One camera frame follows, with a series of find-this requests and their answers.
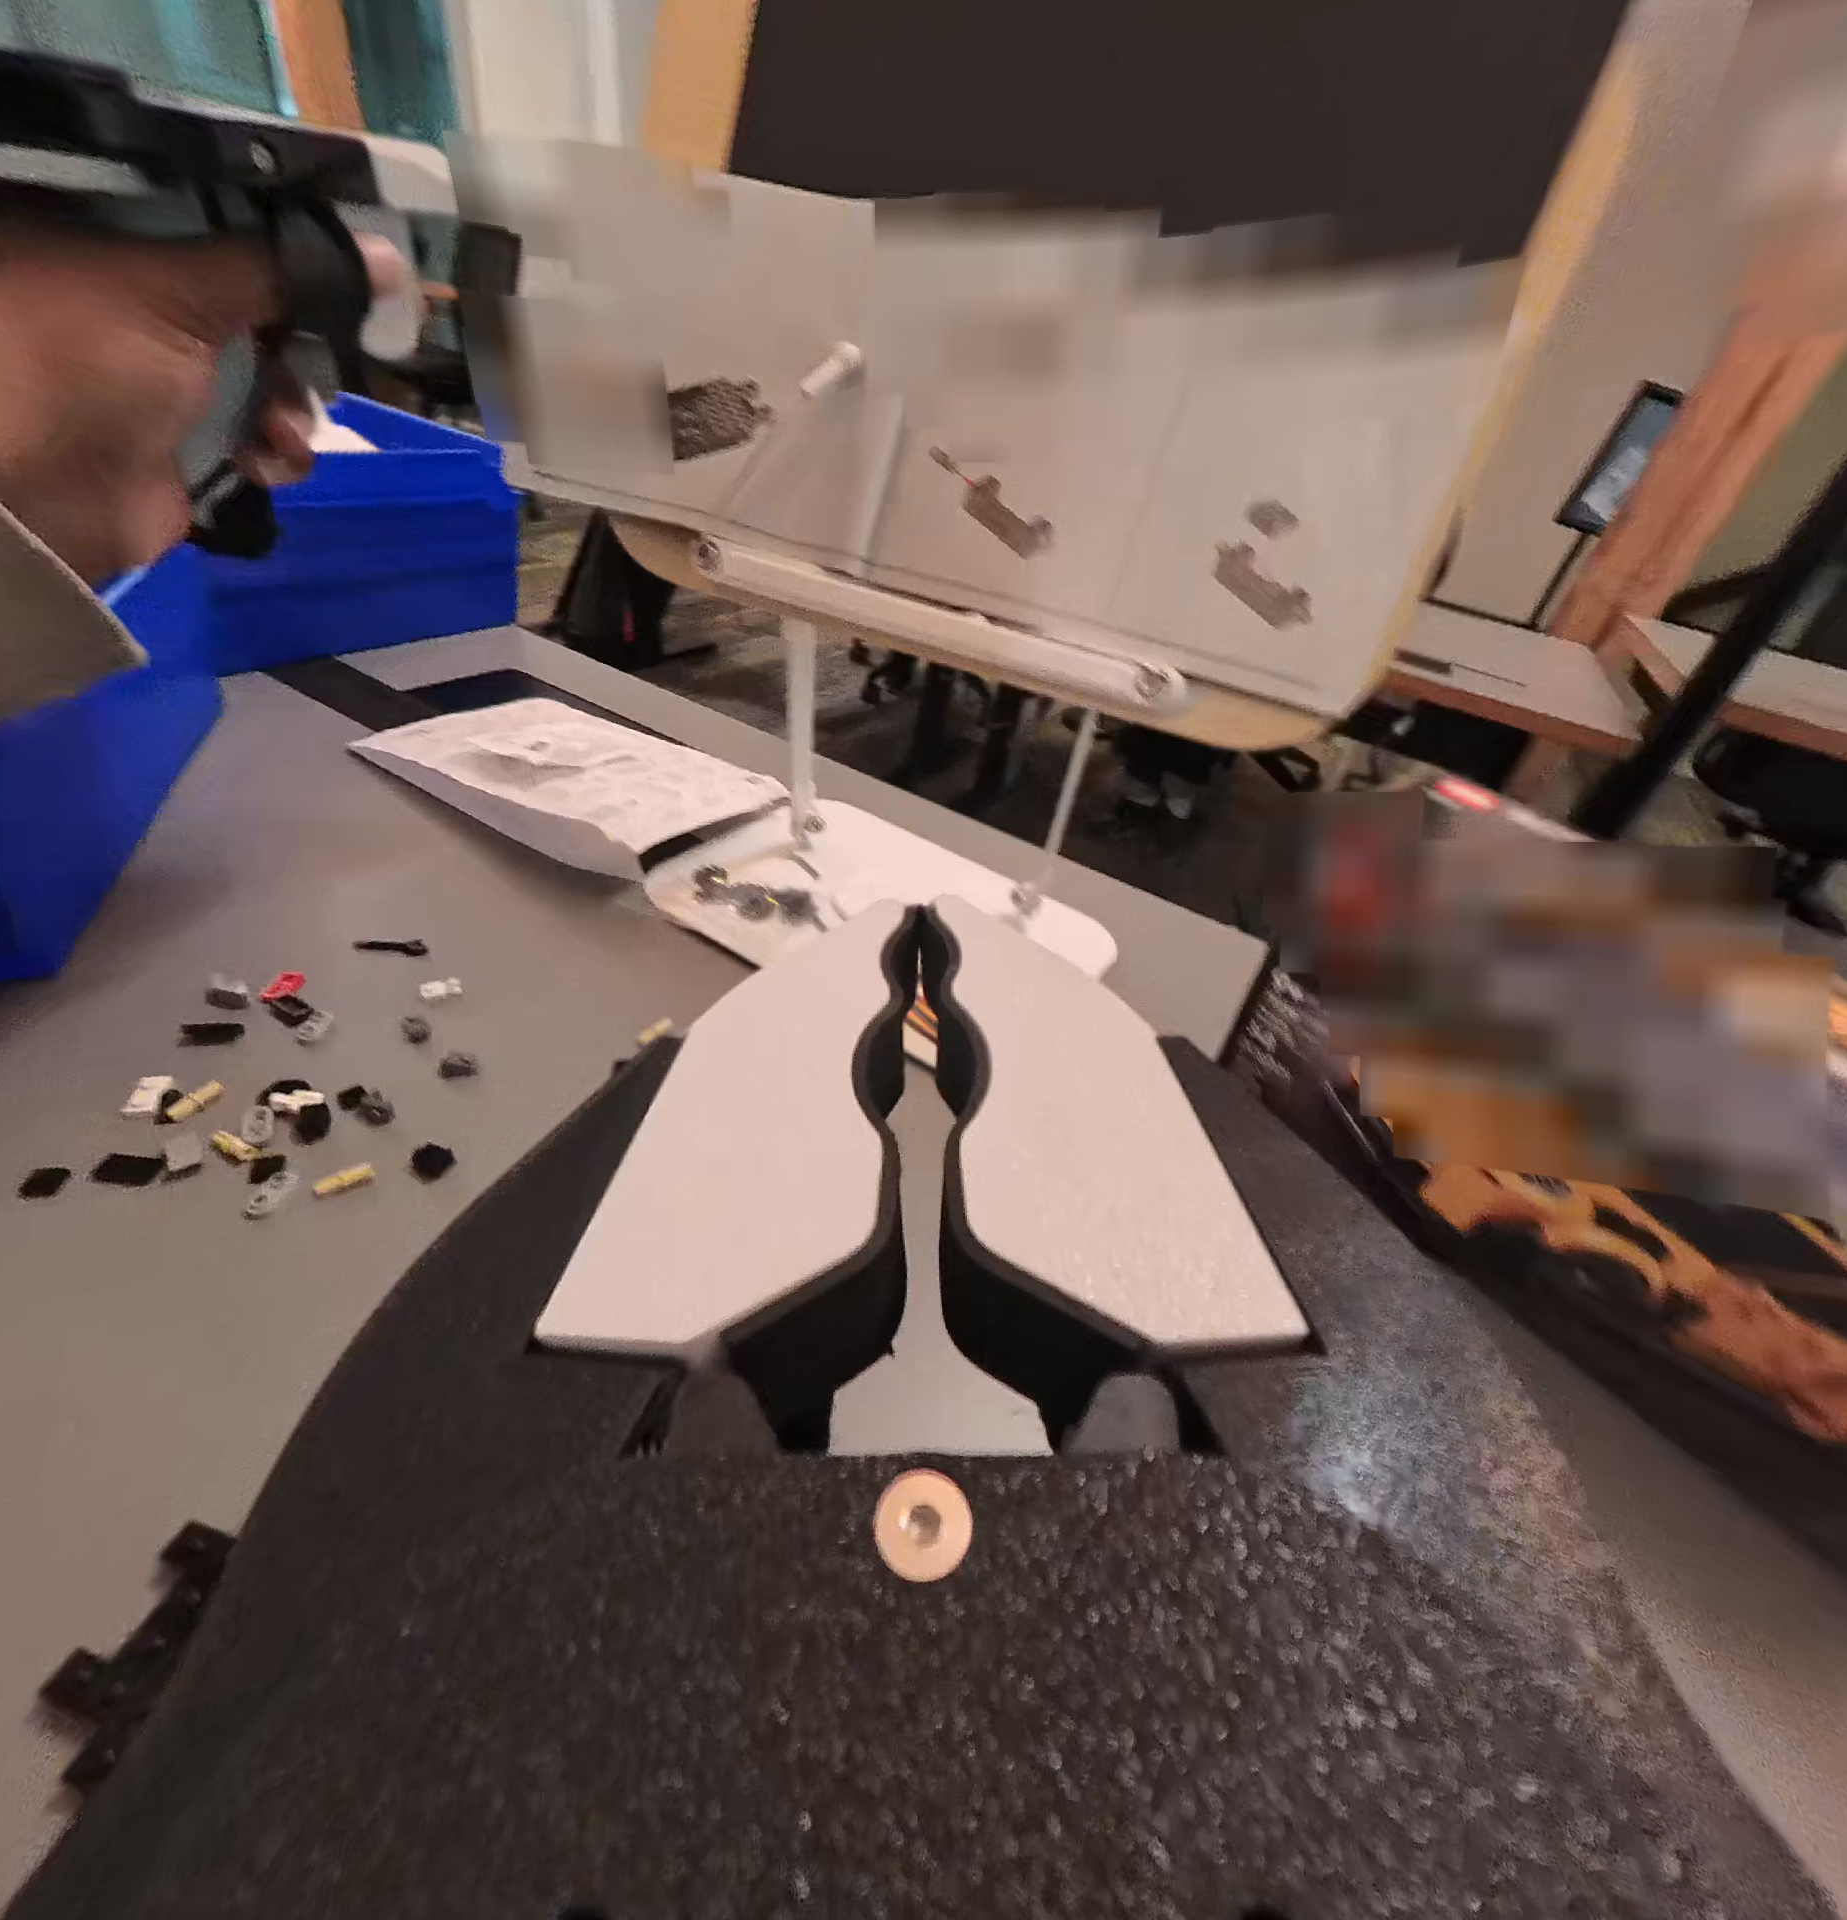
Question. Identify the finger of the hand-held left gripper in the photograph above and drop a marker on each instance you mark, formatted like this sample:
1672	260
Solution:
414	171

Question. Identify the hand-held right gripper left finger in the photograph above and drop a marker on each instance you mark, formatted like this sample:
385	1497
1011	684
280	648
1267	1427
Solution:
713	1186

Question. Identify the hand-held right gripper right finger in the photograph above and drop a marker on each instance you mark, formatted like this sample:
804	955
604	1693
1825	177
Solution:
1119	1186

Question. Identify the instruction booklet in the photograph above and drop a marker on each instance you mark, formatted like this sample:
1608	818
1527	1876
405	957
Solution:
1133	481

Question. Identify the black toy brick car chassis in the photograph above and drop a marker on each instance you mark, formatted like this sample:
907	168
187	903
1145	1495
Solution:
129	1666

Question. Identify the person's left forearm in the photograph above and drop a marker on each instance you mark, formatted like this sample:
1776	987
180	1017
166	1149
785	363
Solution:
38	615

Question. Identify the grey desk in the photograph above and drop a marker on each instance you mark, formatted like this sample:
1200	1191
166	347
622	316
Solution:
263	1351

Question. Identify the person's left hand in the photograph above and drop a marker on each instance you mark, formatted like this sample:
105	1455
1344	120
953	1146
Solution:
68	375

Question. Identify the pile of loose toy bricks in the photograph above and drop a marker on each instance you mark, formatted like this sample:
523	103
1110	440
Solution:
434	1162

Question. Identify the large blue plastic bin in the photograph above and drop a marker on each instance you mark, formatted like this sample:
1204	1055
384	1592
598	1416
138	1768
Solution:
384	526

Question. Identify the black lever brick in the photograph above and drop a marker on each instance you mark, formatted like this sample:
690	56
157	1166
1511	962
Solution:
390	947

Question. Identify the white paper bag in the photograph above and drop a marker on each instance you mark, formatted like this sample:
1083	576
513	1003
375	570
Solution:
564	781

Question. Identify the toy set box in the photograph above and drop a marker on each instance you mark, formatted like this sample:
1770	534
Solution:
1689	1291

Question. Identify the wooden office table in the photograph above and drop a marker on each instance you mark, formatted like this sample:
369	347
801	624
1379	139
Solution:
1538	676

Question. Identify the small blue plastic bin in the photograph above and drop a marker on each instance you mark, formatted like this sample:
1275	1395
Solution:
68	840

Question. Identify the dark panel with wooden edge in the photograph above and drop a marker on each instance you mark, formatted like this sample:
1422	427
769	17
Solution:
1164	91

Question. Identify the black stand pole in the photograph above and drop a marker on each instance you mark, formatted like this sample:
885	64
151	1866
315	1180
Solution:
1734	631

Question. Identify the wall mounted tablet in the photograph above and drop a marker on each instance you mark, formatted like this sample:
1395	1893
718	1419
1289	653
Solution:
1620	457

